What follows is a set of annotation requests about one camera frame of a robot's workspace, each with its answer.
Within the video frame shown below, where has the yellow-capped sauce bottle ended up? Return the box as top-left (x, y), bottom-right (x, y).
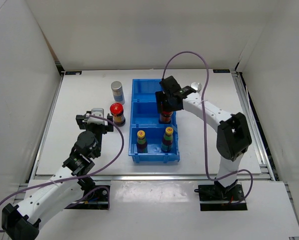
top-left (136, 130), bottom-right (148, 153)
top-left (161, 126), bottom-right (174, 153)

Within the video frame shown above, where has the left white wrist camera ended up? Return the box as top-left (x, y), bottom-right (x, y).
top-left (85, 108), bottom-right (105, 125)

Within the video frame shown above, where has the red-capped sauce jar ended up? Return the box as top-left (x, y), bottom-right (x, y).
top-left (110, 102), bottom-right (126, 127)
top-left (159, 111), bottom-right (174, 124)

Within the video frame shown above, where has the purple cable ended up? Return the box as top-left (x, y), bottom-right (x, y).
top-left (0, 114), bottom-right (125, 233)
top-left (161, 51), bottom-right (254, 205)

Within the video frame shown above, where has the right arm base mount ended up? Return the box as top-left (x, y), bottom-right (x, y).
top-left (194, 184), bottom-right (248, 212)

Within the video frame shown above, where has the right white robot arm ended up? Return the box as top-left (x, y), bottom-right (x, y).
top-left (155, 76), bottom-right (252, 200)

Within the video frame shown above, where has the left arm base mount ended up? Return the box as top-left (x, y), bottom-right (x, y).
top-left (66, 185), bottom-right (111, 210)

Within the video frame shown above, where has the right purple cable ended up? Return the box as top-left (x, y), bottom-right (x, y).
top-left (161, 51), bottom-right (254, 205)

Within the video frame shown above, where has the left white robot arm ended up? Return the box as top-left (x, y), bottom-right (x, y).
top-left (1, 109), bottom-right (114, 240)

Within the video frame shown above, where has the front aluminium rail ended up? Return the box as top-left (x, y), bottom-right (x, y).
top-left (33, 173), bottom-right (271, 181)

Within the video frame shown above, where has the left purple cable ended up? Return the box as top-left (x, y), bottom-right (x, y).
top-left (0, 114), bottom-right (125, 233)

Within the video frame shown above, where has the black corner label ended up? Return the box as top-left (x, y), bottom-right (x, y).
top-left (64, 71), bottom-right (82, 76)
top-left (213, 69), bottom-right (231, 74)

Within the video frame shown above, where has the left black corner label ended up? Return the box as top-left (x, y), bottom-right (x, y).
top-left (64, 71), bottom-right (82, 76)

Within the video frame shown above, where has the right black corner label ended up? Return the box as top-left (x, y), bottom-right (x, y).
top-left (213, 69), bottom-right (231, 74)

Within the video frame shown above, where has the silver-capped spice shaker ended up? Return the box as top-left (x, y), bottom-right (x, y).
top-left (190, 82), bottom-right (202, 93)
top-left (111, 81), bottom-right (125, 105)

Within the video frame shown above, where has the blue three-compartment plastic bin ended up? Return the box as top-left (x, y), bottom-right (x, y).
top-left (128, 79), bottom-right (180, 163)

